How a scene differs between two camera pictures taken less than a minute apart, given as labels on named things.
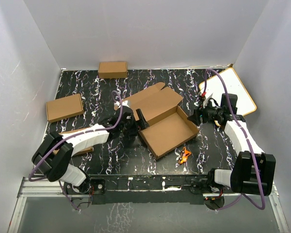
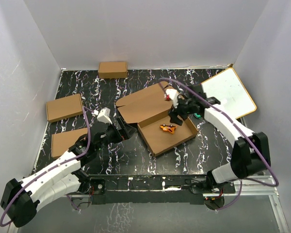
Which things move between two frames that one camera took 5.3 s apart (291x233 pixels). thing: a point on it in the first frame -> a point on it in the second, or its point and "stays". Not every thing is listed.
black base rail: [144, 189] stays
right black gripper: [195, 117] -> [173, 115]
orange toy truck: [185, 154] -> [167, 127]
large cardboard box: [169, 127] stays
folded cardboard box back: [112, 70] stays
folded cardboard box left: [64, 108] stays
